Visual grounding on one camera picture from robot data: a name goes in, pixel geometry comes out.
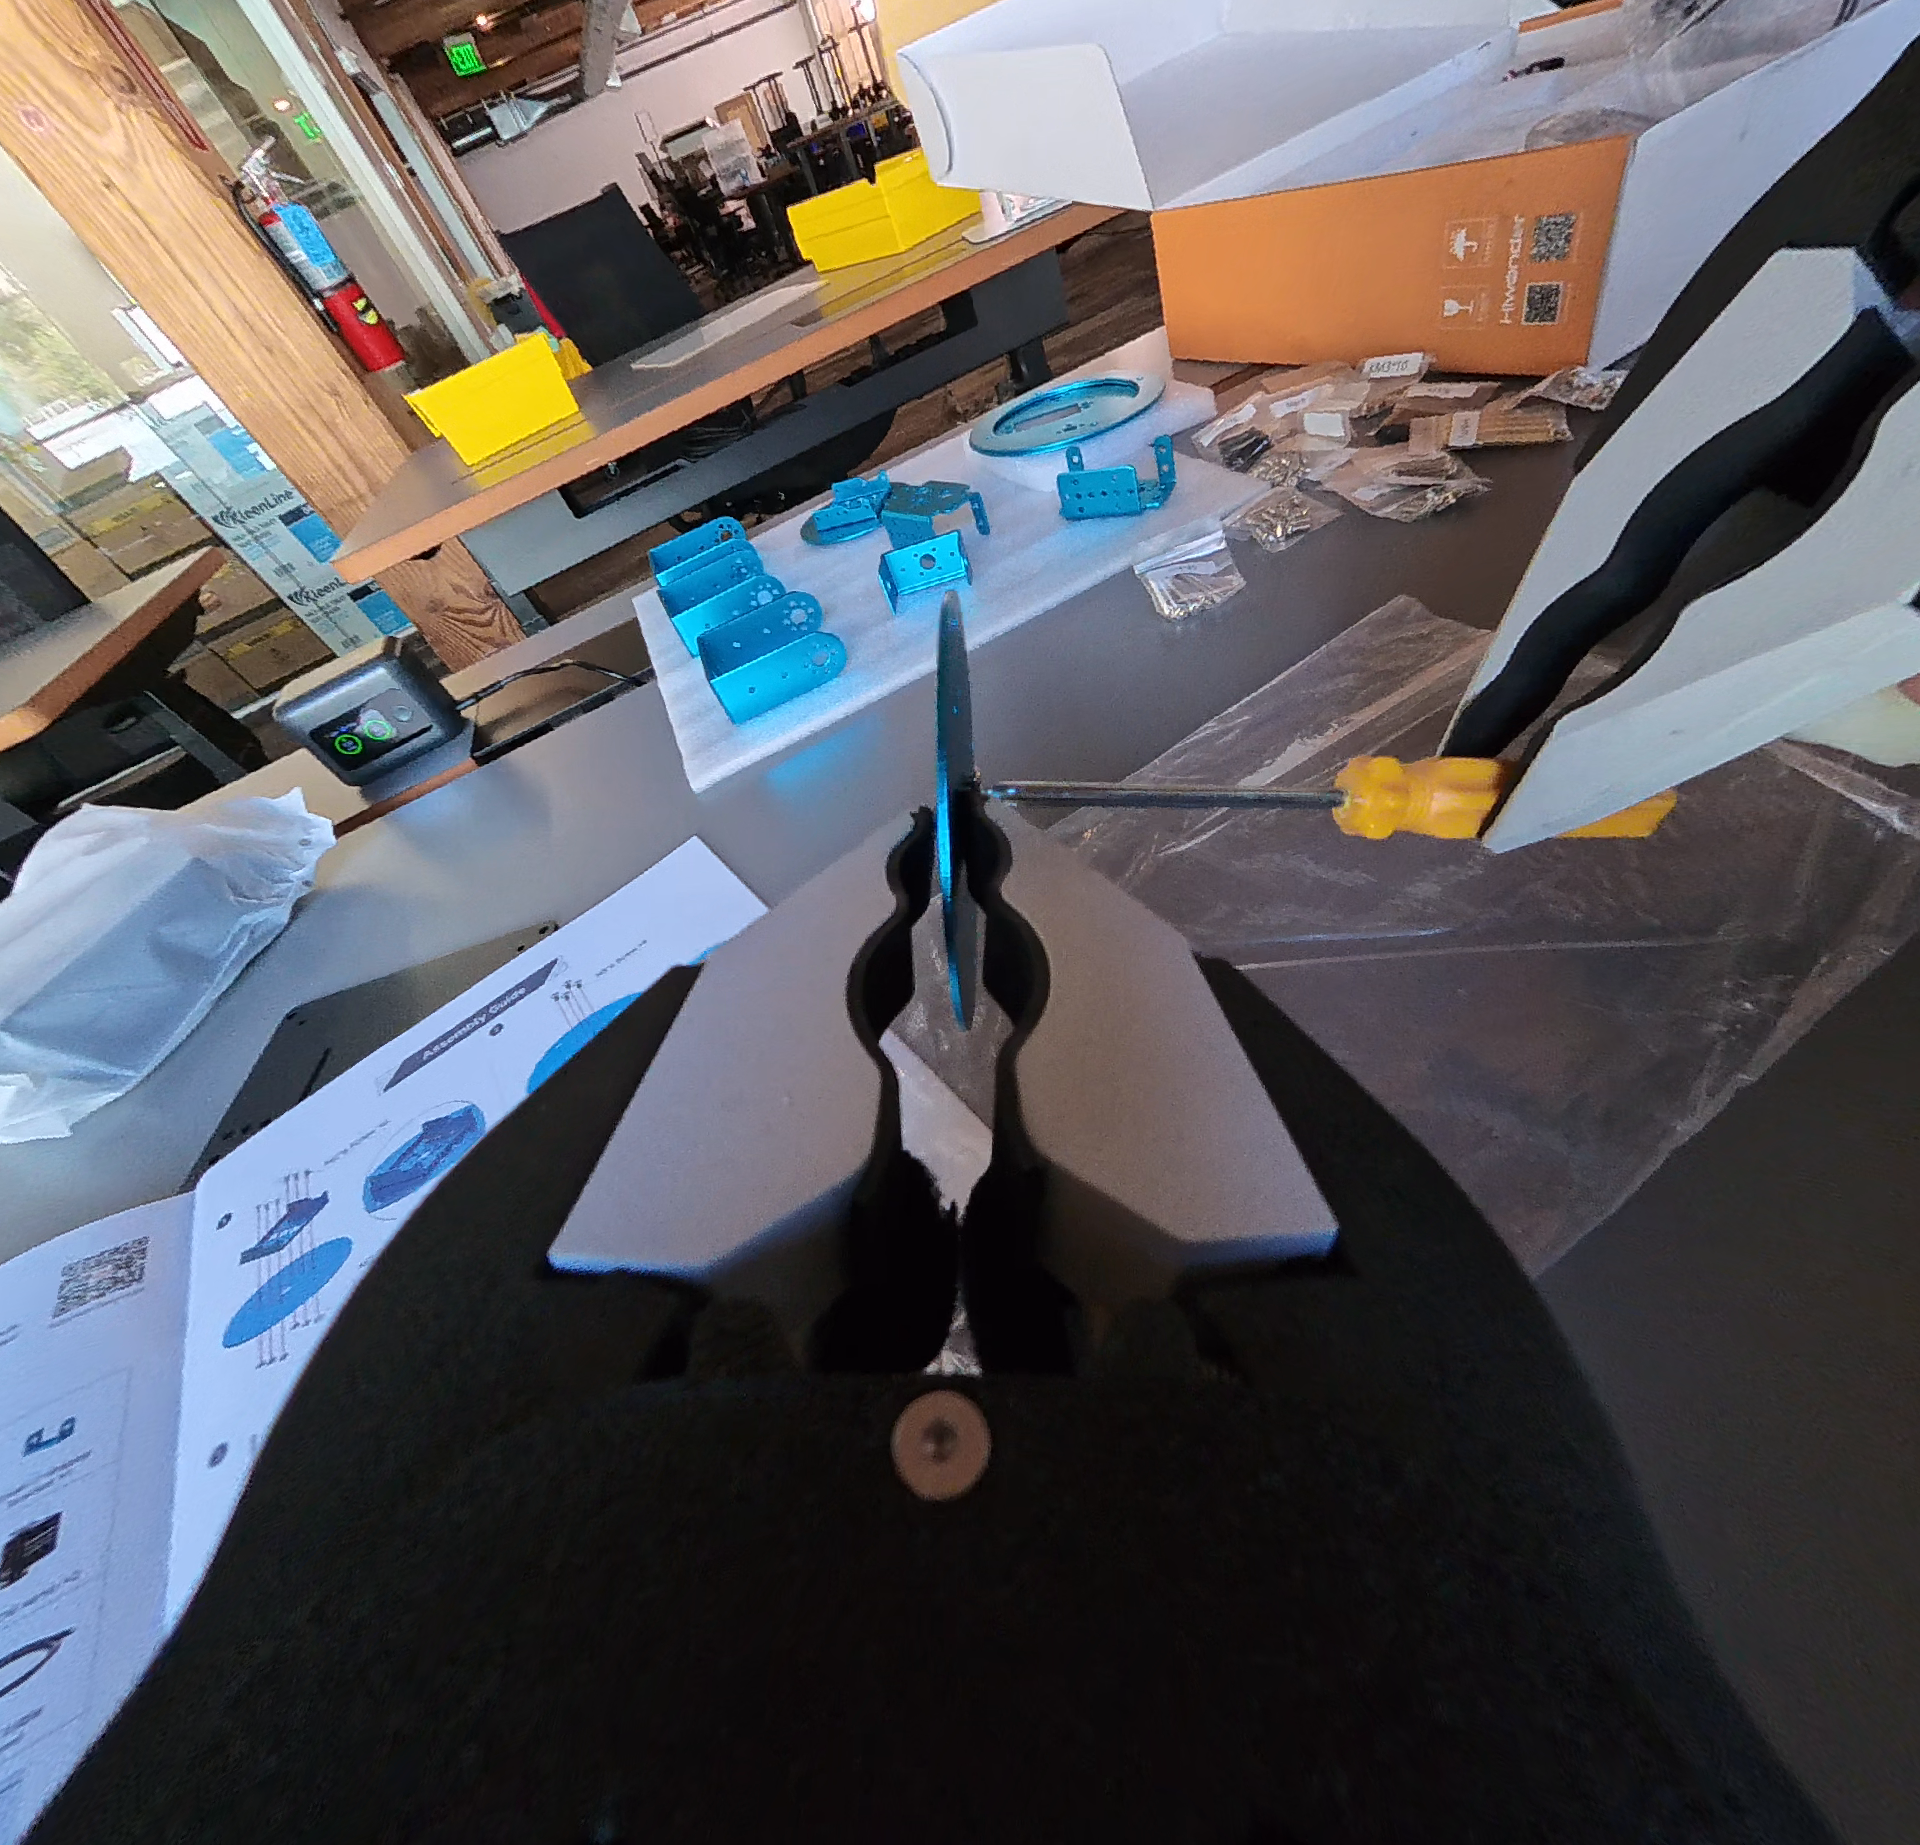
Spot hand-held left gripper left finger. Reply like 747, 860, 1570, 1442
546, 807, 957, 1371

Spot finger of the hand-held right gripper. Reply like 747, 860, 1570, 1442
1452, 247, 1913, 761
1476, 482, 1920, 856

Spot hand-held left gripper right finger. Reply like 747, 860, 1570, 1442
962, 807, 1342, 1371

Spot yellow handled screwdriver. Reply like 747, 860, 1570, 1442
974, 753, 1680, 845

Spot blue round metal disc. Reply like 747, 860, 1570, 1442
932, 592, 991, 1035

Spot grey desk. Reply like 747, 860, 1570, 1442
0, 322, 1920, 1845

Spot wood edged long desk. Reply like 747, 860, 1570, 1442
329, 203, 1158, 633

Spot clear plastic bag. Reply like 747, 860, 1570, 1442
883, 592, 1920, 1278

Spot pile of small hardware bags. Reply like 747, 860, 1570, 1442
1132, 353, 1629, 624

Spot orange and white cardboard box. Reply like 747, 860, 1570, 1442
893, 0, 1920, 377

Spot grey device with green display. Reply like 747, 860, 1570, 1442
270, 656, 474, 788

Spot white foam sheet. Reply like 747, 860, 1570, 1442
631, 375, 1277, 794

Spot white plastic wrapped package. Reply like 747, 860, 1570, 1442
0, 787, 339, 1146

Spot blue joined metal brackets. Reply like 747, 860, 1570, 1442
801, 473, 996, 549

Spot white assembly guide sheet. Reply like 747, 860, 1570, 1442
0, 832, 770, 1749

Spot yellow plastic bin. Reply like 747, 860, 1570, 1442
404, 332, 594, 467

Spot stacked yellow plastic bins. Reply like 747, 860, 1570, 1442
786, 151, 984, 275

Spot black office chair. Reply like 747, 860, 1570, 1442
494, 182, 708, 369

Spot red fire extinguisher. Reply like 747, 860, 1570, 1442
318, 273, 409, 375
231, 172, 359, 302

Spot wooden pillar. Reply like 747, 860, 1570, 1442
0, 0, 527, 668

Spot plastic wrapped cable bundle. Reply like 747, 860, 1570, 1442
1514, 0, 1878, 153

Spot black metal base plate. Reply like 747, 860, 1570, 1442
186, 914, 559, 1195

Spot black power cable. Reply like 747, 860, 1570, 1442
450, 655, 649, 723

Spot blue multi-hole metal bracket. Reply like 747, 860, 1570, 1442
1053, 439, 1180, 527

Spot large blue metal ring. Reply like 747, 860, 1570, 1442
966, 375, 1176, 459

